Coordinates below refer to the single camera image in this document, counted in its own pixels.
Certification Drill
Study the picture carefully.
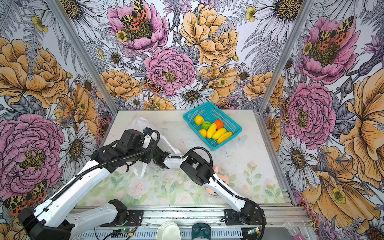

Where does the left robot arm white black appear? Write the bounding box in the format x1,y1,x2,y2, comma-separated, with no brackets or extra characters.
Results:
18,128,160,240

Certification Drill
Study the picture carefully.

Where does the pink clear plastic object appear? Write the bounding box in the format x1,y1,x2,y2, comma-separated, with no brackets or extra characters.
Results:
283,221,306,240

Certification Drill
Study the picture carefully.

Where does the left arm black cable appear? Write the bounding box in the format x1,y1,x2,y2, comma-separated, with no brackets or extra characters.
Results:
13,127,161,238

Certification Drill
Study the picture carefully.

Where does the yellow toy mango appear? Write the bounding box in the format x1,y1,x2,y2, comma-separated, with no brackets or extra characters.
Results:
212,128,227,141

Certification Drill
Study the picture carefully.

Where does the white round cup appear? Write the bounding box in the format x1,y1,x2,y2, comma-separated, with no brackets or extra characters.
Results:
157,222,182,240

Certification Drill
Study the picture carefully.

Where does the yellow toy lemon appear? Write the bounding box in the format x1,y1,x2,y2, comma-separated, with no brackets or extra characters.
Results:
194,116,205,126

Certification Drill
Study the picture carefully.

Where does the yellow toy fruit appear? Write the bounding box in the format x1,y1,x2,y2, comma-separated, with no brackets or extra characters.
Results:
199,129,207,138

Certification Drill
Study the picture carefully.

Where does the dark green round container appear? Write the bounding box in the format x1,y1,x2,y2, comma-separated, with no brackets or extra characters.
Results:
191,223,212,240

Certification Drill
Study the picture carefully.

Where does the teal plastic basket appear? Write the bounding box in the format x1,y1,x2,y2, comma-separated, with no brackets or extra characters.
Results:
183,103,242,150

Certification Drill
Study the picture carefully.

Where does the yellow toy banana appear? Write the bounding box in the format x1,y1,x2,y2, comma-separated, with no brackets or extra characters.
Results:
217,132,233,145
207,123,217,139

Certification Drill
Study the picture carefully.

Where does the orange toy fruit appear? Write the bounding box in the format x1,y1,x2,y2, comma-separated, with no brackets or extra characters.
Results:
214,120,224,130

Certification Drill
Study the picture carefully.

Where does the plush doll pink hat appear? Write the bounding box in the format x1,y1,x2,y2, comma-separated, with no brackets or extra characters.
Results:
206,166,230,196

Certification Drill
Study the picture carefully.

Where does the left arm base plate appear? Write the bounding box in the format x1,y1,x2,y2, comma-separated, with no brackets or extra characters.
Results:
101,210,144,227

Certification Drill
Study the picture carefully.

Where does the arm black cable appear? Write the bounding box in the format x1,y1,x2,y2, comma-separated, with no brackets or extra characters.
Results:
155,146,266,240
13,127,161,238

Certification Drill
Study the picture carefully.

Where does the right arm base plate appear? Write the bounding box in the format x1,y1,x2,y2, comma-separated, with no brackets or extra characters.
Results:
224,209,267,226

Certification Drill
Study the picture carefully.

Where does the translucent white plastic bag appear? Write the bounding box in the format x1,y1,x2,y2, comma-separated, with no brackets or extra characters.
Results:
127,116,182,179

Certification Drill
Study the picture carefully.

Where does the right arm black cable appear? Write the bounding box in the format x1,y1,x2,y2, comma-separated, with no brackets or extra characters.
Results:
155,146,266,240

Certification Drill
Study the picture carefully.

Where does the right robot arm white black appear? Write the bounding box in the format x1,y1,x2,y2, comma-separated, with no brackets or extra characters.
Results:
152,147,266,225

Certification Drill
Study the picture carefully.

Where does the green toy fruit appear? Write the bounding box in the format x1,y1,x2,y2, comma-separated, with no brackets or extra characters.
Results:
201,121,211,131

